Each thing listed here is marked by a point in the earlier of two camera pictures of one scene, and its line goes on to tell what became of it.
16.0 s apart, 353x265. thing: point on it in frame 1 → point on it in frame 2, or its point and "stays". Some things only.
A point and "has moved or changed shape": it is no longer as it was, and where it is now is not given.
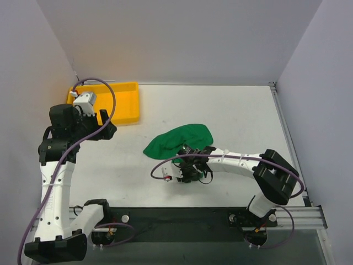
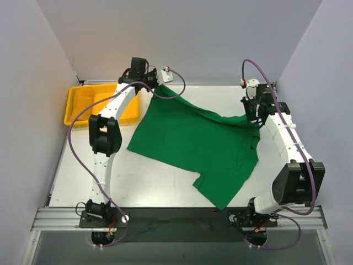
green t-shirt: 169,144 has moved or changed shape
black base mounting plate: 182,224 stays
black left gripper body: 97,130 → 153,80
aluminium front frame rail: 311,217 stays
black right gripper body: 188,164 → 249,107
